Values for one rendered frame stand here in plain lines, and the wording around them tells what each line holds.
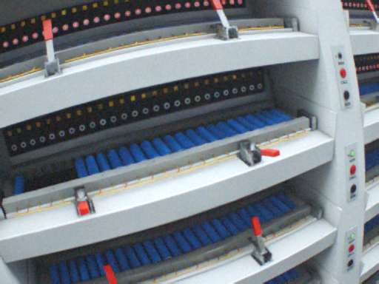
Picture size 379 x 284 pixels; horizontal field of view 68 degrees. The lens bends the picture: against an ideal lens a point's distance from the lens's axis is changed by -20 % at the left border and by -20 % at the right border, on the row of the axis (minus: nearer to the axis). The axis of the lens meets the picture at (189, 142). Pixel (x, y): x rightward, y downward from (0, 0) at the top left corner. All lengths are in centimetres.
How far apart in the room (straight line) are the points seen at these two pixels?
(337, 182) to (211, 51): 35
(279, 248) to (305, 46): 38
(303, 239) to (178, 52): 42
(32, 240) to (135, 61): 29
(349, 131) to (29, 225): 59
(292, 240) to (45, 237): 45
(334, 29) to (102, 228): 53
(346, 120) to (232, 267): 35
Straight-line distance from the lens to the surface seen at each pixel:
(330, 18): 65
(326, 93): 63
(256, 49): 53
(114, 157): 56
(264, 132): 58
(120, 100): 61
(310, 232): 69
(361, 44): 72
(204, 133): 60
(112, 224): 48
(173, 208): 49
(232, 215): 70
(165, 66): 46
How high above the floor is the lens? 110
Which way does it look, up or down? 11 degrees down
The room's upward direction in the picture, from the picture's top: 11 degrees counter-clockwise
